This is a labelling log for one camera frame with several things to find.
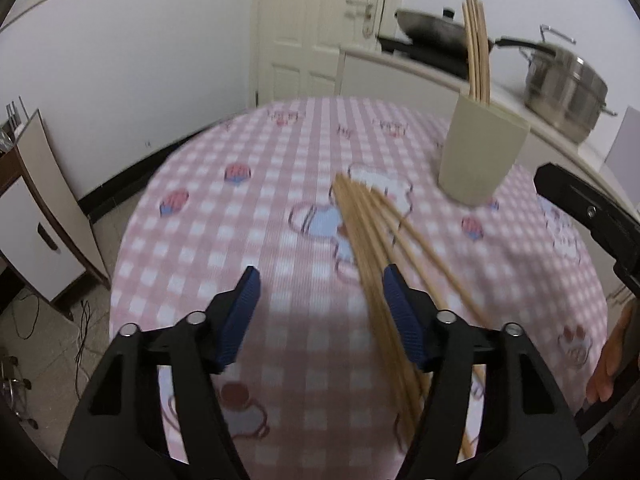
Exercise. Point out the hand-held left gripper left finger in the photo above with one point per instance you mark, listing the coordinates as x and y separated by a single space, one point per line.
240 310

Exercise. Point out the single bamboo chopstick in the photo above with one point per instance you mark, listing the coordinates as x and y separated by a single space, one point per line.
470 50
486 60

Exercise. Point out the pale green cup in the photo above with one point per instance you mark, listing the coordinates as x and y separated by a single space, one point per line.
475 160

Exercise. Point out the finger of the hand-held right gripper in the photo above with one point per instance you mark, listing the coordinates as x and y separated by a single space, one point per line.
585 210

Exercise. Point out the stainless steel steamer pot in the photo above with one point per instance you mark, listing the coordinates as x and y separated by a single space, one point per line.
565 90

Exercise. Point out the brown white side cabinet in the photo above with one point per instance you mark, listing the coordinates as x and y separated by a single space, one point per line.
40 200

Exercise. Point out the black induction cooker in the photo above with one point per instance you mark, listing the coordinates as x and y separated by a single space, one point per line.
400 47

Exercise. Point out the white panel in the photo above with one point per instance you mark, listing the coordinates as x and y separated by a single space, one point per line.
625 135

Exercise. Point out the white kitchen counter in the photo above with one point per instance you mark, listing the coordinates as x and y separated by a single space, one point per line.
380 75

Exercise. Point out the router with antennas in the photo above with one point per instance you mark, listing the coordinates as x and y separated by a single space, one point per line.
10 115

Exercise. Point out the person's right hand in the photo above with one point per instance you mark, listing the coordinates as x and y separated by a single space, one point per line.
615 355

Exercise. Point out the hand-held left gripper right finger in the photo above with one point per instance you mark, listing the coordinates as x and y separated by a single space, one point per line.
405 320

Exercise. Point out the dark metal wok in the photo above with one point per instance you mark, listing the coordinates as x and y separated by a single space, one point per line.
425 25

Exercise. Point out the white door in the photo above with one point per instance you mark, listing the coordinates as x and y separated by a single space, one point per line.
300 20

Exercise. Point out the bunch of wooden chopsticks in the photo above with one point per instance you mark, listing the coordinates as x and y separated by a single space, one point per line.
370 240

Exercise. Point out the pink checked bear tablecloth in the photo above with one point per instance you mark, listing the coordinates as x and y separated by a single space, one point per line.
250 150

